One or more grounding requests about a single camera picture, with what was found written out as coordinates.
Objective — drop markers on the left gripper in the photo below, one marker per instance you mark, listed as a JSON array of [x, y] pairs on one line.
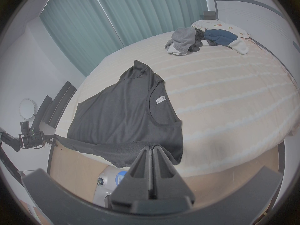
[[34, 139]]

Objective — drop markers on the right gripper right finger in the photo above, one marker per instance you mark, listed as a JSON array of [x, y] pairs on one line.
[[171, 189]]

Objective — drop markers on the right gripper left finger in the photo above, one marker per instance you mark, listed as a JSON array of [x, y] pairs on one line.
[[133, 189]]

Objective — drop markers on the black T-shirt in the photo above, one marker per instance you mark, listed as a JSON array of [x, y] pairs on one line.
[[121, 116]]

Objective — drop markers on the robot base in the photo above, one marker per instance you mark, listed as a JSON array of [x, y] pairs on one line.
[[105, 184]]

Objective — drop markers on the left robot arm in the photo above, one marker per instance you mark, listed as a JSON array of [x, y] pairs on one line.
[[10, 142]]

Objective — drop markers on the bed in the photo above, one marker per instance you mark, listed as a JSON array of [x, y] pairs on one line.
[[222, 90]]

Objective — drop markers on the round white mirror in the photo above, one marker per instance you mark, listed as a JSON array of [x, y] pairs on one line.
[[27, 109]]

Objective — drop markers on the white garment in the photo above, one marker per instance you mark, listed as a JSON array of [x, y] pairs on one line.
[[174, 51], [240, 46]]

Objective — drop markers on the black shiny garment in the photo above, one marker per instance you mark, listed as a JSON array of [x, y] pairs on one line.
[[198, 44]]

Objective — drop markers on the grey garment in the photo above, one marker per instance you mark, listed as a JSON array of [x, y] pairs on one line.
[[182, 39]]

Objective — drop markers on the dark blue garment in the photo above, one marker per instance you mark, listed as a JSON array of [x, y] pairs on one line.
[[220, 37]]

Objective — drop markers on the white printed pillow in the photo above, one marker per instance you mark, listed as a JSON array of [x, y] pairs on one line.
[[222, 26]]

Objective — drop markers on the grey bedside table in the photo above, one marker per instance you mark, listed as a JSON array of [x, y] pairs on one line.
[[209, 15]]

